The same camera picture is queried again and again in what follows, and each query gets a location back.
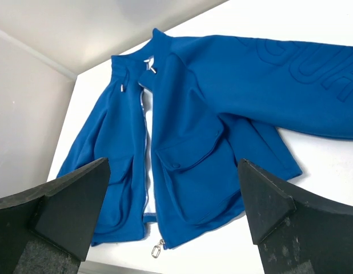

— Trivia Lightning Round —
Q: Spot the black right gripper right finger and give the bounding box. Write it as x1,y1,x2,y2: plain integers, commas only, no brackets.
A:
238,159,353,273

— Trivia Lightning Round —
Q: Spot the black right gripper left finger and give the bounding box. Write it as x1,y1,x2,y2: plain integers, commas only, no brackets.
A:
0,158,110,273

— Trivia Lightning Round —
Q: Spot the blue zip-up jacket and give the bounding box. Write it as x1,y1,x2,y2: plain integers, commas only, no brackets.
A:
58,30,353,248

